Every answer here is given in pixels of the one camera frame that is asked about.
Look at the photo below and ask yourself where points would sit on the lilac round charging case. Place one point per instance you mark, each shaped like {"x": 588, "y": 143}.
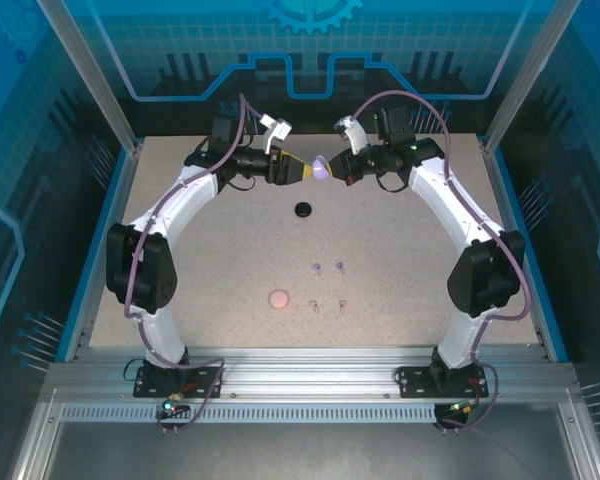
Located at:
{"x": 321, "y": 172}

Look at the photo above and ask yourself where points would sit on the black round charging case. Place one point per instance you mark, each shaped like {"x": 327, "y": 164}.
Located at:
{"x": 303, "y": 209}

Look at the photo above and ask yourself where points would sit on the pink round charging case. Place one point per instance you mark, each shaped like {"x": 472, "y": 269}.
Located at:
{"x": 279, "y": 299}

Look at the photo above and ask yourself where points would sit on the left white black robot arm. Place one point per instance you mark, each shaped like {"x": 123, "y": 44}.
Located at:
{"x": 145, "y": 270}

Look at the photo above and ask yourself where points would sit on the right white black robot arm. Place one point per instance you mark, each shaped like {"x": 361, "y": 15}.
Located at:
{"x": 485, "y": 275}

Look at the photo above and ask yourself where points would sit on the pale pink earbud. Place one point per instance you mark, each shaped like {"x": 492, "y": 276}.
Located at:
{"x": 313, "y": 304}
{"x": 341, "y": 304}

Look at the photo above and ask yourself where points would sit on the blue table edge strip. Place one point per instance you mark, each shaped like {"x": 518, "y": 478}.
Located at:
{"x": 109, "y": 200}
{"x": 511, "y": 200}

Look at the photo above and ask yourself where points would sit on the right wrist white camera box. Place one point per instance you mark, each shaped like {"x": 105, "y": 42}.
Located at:
{"x": 352, "y": 132}

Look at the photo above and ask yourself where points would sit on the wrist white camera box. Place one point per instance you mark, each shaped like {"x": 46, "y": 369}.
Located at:
{"x": 352, "y": 132}
{"x": 277, "y": 129}

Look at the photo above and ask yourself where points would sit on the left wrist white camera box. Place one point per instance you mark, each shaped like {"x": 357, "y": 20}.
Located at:
{"x": 277, "y": 129}

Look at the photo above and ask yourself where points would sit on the aluminium frame post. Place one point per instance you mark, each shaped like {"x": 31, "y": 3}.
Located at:
{"x": 527, "y": 75}
{"x": 91, "y": 75}

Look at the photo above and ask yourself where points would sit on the aluminium front rail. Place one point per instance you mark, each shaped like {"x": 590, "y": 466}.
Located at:
{"x": 305, "y": 370}

